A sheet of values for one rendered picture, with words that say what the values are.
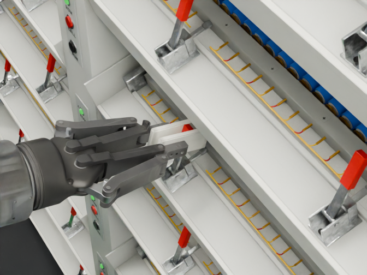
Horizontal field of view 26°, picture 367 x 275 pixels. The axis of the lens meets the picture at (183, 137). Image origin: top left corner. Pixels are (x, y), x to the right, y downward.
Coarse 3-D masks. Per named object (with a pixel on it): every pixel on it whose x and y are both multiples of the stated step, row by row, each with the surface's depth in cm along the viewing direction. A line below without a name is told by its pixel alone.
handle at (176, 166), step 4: (184, 124) 96; (188, 124) 96; (184, 128) 96; (188, 128) 95; (192, 128) 96; (176, 160) 98; (180, 160) 98; (172, 164) 99; (176, 164) 99; (180, 164) 100; (172, 168) 100; (176, 168) 99; (180, 168) 100
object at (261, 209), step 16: (144, 96) 109; (160, 96) 108; (176, 112) 104; (208, 144) 100; (224, 160) 98; (224, 192) 97; (256, 208) 95; (272, 224) 93; (272, 240) 92; (288, 240) 90; (304, 256) 89; (320, 272) 87
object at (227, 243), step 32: (128, 64) 109; (96, 96) 110; (128, 96) 111; (160, 192) 104; (192, 192) 100; (192, 224) 97; (224, 224) 96; (256, 224) 95; (224, 256) 94; (256, 256) 93; (288, 256) 92
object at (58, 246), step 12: (36, 216) 199; (48, 216) 198; (36, 228) 197; (48, 228) 196; (48, 240) 194; (60, 240) 193; (60, 252) 191; (72, 252) 190; (60, 264) 189; (72, 264) 188
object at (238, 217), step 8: (136, 96) 110; (144, 104) 109; (152, 112) 107; (160, 120) 106; (200, 168) 101; (208, 184) 99; (216, 192) 98; (224, 200) 97; (232, 208) 96; (240, 216) 95; (248, 232) 94; (256, 240) 93; (264, 248) 92; (272, 256) 91; (280, 264) 91; (288, 272) 90
